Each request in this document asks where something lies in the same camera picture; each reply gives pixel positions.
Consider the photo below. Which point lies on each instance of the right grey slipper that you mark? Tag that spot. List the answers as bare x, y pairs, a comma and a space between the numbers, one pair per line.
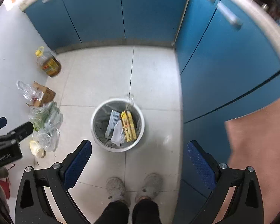
150, 188

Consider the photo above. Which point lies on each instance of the yellow box in bin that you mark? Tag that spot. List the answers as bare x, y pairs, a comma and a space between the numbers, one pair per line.
128, 126

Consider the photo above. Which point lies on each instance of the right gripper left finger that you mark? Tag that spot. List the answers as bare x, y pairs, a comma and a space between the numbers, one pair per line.
32, 205

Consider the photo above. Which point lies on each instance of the white tissue paper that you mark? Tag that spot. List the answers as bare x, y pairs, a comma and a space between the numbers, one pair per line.
118, 137

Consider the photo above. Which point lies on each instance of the brown cardboard box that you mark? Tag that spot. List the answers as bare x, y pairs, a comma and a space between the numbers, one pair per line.
46, 95

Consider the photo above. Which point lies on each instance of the plastic bag with vegetables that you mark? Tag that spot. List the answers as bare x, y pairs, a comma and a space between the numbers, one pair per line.
46, 119

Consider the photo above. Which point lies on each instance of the cooking oil bottle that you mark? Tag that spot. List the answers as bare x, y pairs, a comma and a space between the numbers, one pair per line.
47, 62

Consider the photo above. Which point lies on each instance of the white trash bin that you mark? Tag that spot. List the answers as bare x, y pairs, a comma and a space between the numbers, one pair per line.
100, 119

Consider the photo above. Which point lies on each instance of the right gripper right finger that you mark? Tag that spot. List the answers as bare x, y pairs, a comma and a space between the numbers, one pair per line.
246, 205

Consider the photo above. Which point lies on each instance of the blue kitchen cabinets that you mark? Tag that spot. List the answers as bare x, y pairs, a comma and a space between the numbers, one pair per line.
180, 61

